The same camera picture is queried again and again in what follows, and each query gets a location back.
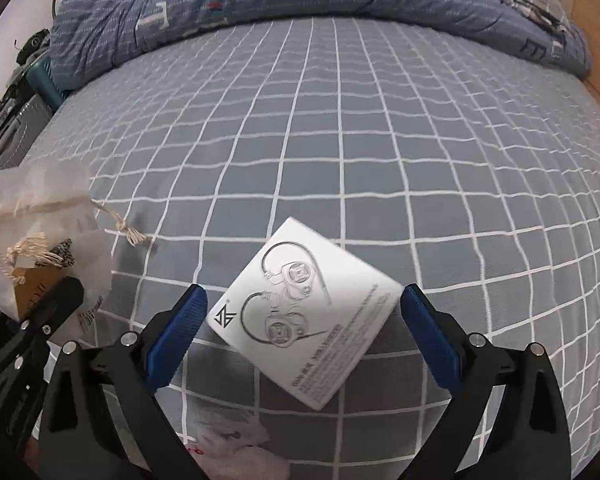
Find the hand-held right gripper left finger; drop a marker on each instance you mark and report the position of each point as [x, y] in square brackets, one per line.
[175, 340]

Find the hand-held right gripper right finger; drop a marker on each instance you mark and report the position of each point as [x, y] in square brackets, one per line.
[430, 340]

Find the clear plastic bag red print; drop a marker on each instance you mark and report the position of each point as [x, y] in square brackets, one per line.
[230, 440]

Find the white earphone box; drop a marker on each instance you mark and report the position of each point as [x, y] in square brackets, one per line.
[300, 310]

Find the bed with grey checked sheet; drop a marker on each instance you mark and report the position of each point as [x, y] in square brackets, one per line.
[380, 185]

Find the grey suitcase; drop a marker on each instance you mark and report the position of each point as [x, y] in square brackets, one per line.
[15, 130]

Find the teal plastic stool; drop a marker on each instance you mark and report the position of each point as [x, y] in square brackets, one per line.
[47, 80]

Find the dark clutter pile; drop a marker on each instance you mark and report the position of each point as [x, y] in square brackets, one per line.
[32, 47]

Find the dark printed pillow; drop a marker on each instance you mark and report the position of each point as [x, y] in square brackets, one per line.
[540, 15]

